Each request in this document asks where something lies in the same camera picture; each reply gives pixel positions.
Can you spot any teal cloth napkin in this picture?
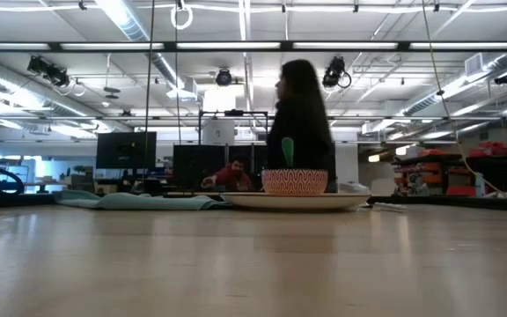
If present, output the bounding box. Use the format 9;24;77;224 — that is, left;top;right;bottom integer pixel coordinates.
54;189;233;211

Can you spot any red white patterned bowl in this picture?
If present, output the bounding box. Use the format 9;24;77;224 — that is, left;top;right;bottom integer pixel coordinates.
261;168;329;196

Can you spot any dark hanging cable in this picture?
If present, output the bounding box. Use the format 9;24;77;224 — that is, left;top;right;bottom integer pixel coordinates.
173;0;182;146
142;0;157;181

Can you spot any person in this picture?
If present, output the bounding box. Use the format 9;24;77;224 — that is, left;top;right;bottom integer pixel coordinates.
200;158;255;193
265;58;338;194

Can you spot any black overhead frame beam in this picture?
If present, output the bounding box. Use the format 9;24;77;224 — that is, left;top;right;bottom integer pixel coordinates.
0;40;507;54

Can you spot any black ceiling mounted camera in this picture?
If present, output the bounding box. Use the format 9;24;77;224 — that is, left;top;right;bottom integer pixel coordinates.
321;55;353;90
215;67;234;87
26;55;71;88

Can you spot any silver cutlery piece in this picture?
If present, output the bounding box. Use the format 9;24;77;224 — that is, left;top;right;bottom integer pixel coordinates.
371;201;408;213

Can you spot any black metal stand frame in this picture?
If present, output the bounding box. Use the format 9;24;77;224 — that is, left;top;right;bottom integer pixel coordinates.
197;109;269;147

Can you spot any shelf with orange bins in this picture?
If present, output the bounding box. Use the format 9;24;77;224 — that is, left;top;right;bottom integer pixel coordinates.
390;140;507;198

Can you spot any white coiled cable ring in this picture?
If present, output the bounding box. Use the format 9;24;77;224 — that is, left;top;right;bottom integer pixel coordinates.
170;3;195;32

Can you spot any silver ventilation duct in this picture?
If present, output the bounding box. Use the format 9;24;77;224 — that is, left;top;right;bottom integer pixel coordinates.
94;0;180;87

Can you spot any yellow hanging cable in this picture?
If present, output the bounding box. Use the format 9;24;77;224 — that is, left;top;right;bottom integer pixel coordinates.
420;0;507;198

